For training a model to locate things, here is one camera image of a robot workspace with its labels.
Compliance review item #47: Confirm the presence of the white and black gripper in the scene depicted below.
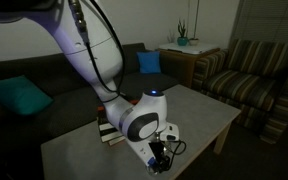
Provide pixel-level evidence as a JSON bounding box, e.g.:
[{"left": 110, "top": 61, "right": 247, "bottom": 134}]
[{"left": 125, "top": 138, "right": 172, "bottom": 175}]

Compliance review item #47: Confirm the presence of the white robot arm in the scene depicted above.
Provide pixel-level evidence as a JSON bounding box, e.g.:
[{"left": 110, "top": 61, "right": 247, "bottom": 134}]
[{"left": 0, "top": 0, "right": 170, "bottom": 174}]

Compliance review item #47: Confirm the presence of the lower stacked book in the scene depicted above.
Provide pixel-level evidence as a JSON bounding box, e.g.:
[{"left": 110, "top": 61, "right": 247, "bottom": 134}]
[{"left": 100, "top": 128, "right": 125, "bottom": 146}]

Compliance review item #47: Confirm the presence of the black book with orange spine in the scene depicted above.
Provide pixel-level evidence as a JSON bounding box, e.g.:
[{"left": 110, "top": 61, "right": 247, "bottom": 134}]
[{"left": 97, "top": 106, "right": 113, "bottom": 131}]

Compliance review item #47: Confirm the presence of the grey top coffee table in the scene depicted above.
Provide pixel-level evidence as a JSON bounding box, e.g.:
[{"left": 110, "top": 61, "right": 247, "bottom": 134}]
[{"left": 41, "top": 85, "right": 240, "bottom": 180}]

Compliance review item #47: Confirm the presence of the blue throw pillow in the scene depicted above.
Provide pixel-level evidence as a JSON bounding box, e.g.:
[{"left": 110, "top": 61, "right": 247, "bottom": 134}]
[{"left": 137, "top": 51, "right": 161, "bottom": 74}]

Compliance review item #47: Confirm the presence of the wooden side table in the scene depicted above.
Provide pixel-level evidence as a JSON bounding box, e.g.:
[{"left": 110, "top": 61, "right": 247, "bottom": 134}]
[{"left": 159, "top": 48, "right": 219, "bottom": 88}]

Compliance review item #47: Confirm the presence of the teal plant pot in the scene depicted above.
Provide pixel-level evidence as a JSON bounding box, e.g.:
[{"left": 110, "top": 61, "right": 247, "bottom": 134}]
[{"left": 177, "top": 37, "right": 188, "bottom": 46}]

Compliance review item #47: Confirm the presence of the small white plant pot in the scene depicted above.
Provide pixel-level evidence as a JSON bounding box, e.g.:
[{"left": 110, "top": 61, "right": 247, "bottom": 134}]
[{"left": 189, "top": 38, "right": 199, "bottom": 46}]

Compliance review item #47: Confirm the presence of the striped armchair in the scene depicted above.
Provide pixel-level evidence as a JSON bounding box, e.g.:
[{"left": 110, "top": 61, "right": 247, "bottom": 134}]
[{"left": 192, "top": 39, "right": 288, "bottom": 144}]

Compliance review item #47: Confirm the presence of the dark grey fabric sofa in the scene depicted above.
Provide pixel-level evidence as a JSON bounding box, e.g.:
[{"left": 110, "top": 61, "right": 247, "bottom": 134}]
[{"left": 0, "top": 42, "right": 180, "bottom": 180}]

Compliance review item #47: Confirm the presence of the teal throw pillow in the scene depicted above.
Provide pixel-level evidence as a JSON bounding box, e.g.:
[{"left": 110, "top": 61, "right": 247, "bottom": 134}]
[{"left": 0, "top": 75, "right": 53, "bottom": 116}]

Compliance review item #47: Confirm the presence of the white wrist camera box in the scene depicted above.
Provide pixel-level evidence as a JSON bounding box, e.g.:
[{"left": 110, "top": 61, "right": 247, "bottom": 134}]
[{"left": 160, "top": 123, "right": 179, "bottom": 141}]

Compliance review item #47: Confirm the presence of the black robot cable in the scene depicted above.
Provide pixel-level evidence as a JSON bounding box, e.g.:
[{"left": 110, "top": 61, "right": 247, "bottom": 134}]
[{"left": 67, "top": 0, "right": 127, "bottom": 104}]

